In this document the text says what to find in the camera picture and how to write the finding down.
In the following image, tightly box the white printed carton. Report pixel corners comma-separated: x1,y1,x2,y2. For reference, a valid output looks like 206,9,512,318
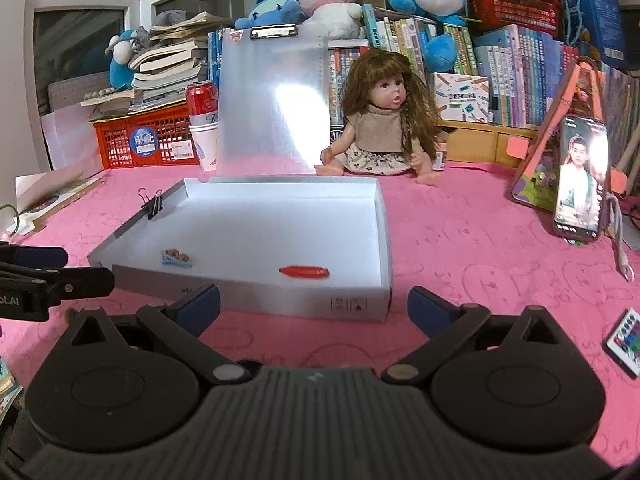
434,72,491,123

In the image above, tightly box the clear plastic clipboard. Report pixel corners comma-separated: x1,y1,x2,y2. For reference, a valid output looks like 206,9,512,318
216,25,331,177

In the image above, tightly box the blue and white plush toy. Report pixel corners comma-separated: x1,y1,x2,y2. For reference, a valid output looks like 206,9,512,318
107,29,151,90

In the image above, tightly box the wooden drawer unit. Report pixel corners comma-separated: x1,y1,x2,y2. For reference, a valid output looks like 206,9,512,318
440,120,541,167

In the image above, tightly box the string of wooden beads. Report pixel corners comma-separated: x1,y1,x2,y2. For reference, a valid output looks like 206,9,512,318
82,86,123,103

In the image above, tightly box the white remote control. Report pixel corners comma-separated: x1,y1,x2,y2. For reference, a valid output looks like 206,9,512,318
605,307,640,378

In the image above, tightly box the small blue plush toy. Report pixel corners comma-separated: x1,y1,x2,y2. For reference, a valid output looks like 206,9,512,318
234,0,307,31

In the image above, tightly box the pile of lying books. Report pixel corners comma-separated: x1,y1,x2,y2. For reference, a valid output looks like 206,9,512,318
80,12,236,111

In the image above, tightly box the small black binder clip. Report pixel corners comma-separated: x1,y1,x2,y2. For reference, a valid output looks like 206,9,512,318
138,187,165,221

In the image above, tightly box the blue cardboard box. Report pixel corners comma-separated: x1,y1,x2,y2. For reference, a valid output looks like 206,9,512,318
557,0,628,68

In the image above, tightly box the pink triangular stand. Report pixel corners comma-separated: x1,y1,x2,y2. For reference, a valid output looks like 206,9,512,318
506,56,628,211

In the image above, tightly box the white sheet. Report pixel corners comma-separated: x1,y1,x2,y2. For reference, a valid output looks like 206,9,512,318
40,92,108,177

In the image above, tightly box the paper booklet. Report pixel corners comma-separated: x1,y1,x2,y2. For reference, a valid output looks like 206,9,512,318
14,167,103,233

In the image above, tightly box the red plastic basket with sticker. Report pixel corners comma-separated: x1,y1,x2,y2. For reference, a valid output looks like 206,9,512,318
94,107,201,170

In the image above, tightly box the long-haired baby doll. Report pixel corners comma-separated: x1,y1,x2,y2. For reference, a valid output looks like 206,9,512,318
314,49,448,188

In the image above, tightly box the pink rabbit print towel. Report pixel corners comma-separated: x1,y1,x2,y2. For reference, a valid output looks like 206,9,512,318
0,160,640,461

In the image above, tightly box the smartphone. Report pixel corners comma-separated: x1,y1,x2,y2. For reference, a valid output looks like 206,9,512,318
552,116,610,245

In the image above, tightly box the white paper cup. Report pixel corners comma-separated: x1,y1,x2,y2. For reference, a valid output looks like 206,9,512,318
189,122,221,172

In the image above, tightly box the red drink can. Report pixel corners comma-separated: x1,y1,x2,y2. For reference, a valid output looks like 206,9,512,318
186,80,220,129

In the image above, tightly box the grey perforated board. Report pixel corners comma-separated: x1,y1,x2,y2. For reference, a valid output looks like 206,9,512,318
47,72,118,111

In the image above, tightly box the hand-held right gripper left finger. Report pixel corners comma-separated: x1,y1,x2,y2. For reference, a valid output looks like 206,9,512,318
65,283,253,387

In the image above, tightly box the row of upright books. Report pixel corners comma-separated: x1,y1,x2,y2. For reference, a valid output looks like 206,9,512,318
207,4,581,128

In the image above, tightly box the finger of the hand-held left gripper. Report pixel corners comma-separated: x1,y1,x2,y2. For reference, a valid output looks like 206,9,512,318
0,242,69,272
0,262,116,307

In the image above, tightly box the white cardboard box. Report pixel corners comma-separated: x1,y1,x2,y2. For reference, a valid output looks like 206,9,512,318
87,176,393,323

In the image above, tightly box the grey plush toy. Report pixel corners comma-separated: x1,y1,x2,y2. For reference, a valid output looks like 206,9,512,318
134,10,190,43

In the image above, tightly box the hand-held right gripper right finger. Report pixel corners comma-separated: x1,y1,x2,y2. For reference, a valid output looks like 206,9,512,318
382,286,581,387

